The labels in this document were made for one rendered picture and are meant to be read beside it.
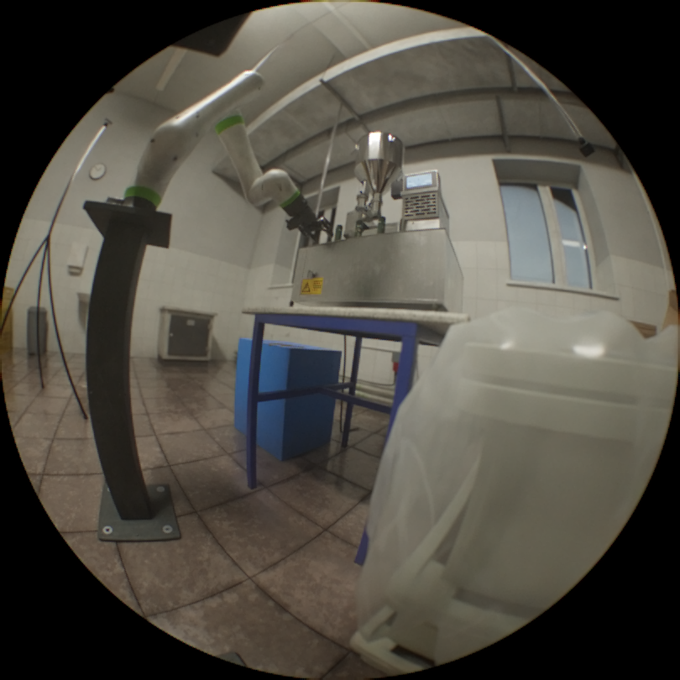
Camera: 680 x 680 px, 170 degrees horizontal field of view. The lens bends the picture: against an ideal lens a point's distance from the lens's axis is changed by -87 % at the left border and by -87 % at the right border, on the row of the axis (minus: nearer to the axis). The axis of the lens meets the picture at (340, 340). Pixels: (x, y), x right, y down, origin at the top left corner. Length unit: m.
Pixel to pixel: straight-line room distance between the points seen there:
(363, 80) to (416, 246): 2.65
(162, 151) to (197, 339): 3.10
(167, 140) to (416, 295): 0.76
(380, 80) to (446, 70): 0.73
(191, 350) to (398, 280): 3.17
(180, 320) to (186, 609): 3.20
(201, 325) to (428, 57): 4.35
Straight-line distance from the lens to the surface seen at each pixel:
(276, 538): 0.86
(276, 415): 1.19
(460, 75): 3.11
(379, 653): 0.46
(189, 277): 4.21
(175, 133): 0.65
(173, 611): 0.75
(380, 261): 0.72
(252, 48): 4.32
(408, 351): 0.48
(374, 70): 3.06
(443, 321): 0.46
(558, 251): 3.07
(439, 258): 0.66
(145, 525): 0.92
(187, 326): 3.47
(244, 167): 0.97
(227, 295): 4.45
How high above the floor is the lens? 0.67
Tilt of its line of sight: level
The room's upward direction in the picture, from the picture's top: 7 degrees clockwise
